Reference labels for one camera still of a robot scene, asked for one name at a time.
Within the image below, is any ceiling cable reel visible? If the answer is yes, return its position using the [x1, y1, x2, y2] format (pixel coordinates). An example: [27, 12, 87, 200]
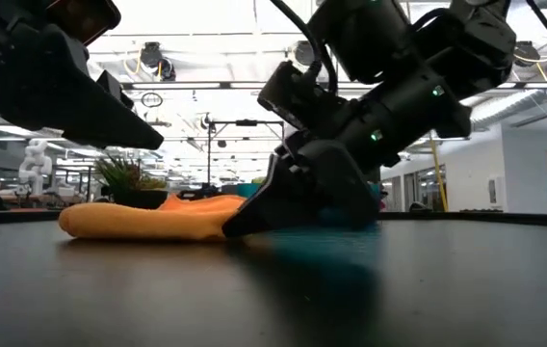
[138, 40, 178, 83]
[512, 40, 543, 68]
[292, 40, 317, 68]

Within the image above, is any silver ventilation duct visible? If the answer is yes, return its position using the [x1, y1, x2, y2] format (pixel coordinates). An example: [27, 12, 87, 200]
[468, 67, 547, 134]

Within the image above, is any orange microfiber towel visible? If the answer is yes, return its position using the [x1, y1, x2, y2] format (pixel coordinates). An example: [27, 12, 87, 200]
[57, 193, 249, 242]

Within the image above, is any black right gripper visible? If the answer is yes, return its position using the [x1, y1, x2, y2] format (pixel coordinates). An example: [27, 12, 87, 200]
[221, 65, 473, 239]

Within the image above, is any yellow cable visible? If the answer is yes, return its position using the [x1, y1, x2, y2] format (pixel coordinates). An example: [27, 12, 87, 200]
[428, 134, 449, 213]

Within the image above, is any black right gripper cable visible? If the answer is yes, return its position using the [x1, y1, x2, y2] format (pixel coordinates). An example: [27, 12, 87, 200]
[269, 0, 340, 95]

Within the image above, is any small potted plant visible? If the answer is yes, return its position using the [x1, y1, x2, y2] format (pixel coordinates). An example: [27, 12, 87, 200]
[93, 154, 170, 211]

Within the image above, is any teal plastic bin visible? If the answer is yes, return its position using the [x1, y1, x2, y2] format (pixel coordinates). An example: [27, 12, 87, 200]
[235, 181, 384, 227]

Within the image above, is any hanging black cable loop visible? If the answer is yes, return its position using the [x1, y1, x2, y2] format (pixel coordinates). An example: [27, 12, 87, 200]
[140, 91, 165, 109]

